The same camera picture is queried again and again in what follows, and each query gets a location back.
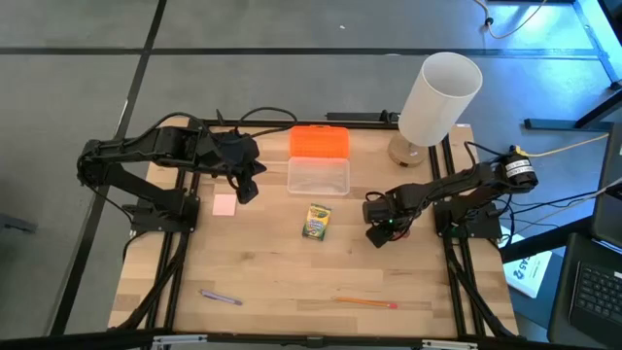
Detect black desk frame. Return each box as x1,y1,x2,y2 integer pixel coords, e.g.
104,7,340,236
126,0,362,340
523,0,622,131

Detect purple pen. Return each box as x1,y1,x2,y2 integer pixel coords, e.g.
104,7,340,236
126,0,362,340
197,289,244,307

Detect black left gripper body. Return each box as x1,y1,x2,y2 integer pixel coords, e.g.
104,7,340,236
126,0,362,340
209,130,260,179

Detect black desk leg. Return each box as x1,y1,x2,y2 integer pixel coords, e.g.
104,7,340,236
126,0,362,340
500,217,595,263

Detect orange pencil red eraser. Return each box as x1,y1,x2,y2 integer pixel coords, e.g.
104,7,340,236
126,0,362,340
331,296,399,310

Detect black left wrist camera cable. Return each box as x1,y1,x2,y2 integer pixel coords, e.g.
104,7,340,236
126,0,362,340
236,106,299,140

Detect white shade wooden base lamp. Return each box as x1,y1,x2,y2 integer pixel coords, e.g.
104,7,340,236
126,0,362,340
387,51,484,169

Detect green yellow crayon box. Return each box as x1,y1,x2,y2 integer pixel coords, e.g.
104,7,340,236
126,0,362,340
301,202,333,242

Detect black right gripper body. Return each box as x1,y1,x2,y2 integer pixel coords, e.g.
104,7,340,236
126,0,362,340
362,184,425,229

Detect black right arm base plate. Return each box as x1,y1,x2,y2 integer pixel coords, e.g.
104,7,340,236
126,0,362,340
433,198,501,239

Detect orange-lidded clear pencil case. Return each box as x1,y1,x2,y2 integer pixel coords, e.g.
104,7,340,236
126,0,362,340
286,124,352,197

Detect pink sticky note pad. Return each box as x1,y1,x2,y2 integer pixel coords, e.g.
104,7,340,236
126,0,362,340
212,193,238,217

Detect black cable bundle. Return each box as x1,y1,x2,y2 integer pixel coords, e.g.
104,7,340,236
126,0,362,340
116,231,191,332
446,237,517,339

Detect white booklet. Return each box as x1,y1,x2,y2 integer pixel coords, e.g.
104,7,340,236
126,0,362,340
502,232,554,299

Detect yellow extension cable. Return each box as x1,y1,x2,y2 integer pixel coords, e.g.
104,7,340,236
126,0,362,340
514,133,611,159

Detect black laptop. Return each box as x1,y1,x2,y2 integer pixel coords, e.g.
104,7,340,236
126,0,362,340
566,121,622,341

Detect yellow floor cable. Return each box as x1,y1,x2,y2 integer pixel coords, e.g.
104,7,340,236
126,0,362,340
473,0,549,41

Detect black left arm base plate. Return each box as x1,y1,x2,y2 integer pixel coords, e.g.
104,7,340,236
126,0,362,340
129,193,200,233

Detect grey furniture foot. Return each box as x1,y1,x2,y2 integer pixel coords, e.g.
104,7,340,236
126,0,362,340
0,212,39,235

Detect black rig beam silver brackets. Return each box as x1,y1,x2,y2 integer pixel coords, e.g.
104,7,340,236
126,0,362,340
0,329,622,350

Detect black power strip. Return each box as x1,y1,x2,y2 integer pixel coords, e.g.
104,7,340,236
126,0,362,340
325,111,400,123

